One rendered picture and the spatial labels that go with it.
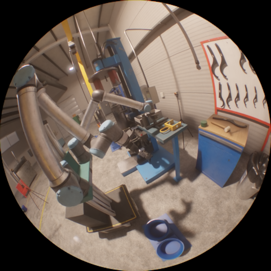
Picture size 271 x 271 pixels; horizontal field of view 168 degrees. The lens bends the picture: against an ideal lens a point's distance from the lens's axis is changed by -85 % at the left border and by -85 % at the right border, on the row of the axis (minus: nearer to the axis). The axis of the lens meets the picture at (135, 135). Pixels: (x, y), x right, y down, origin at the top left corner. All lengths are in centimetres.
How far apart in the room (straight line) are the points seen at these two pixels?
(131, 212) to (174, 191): 81
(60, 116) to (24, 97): 25
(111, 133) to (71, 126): 24
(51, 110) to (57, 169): 31
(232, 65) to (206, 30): 86
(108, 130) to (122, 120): 122
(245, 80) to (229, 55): 52
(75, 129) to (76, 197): 38
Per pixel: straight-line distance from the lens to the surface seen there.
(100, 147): 49
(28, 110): 47
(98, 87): 184
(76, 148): 105
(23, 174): 831
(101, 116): 299
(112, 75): 165
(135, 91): 177
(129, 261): 182
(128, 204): 150
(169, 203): 169
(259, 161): 185
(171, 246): 149
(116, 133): 52
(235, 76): 221
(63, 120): 58
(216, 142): 136
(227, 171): 157
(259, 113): 229
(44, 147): 46
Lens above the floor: 162
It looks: 26 degrees down
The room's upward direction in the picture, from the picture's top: 22 degrees counter-clockwise
